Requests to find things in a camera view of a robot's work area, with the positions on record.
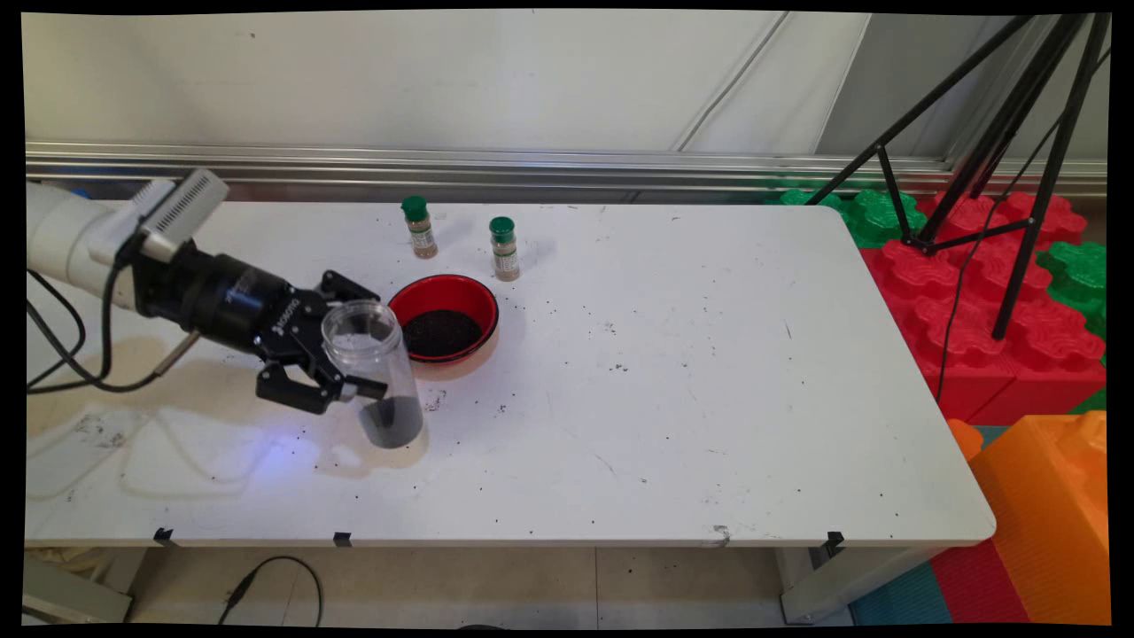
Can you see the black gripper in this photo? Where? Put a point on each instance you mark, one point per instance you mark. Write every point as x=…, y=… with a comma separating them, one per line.
x=230, y=306

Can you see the clear jar with black seeds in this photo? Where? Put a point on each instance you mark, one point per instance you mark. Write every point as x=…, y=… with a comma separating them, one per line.
x=394, y=425

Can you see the black seed pile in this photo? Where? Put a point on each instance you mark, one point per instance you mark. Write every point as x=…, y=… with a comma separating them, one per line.
x=443, y=332

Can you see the red bowl with black rim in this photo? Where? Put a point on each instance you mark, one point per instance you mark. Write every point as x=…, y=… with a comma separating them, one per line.
x=443, y=292

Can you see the green-capped spice bottle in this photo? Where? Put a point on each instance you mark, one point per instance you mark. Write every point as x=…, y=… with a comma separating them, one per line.
x=423, y=235
x=506, y=257

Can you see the blue foam block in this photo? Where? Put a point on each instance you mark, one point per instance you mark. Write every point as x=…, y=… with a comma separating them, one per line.
x=80, y=191

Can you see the white table leg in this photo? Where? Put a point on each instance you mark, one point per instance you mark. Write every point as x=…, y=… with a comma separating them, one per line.
x=842, y=585
x=80, y=598

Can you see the green foam block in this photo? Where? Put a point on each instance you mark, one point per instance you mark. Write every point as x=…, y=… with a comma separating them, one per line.
x=881, y=217
x=1076, y=275

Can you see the teal floor mat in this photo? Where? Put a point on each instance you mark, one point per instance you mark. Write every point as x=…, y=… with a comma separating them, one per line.
x=899, y=602

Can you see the large red foam block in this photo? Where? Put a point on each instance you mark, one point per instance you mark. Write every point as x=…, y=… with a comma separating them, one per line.
x=966, y=337

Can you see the small orange foam piece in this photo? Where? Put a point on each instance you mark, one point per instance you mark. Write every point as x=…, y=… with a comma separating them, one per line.
x=964, y=439

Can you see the large orange foam block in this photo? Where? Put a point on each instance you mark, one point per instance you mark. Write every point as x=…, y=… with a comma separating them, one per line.
x=1045, y=514

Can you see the black tripod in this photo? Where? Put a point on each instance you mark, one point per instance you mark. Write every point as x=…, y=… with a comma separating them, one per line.
x=1049, y=177

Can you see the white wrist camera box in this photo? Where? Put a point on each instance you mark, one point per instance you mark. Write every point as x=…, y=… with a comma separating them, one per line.
x=182, y=208

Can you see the metal wall rail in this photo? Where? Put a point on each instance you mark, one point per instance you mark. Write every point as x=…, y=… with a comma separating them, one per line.
x=532, y=168

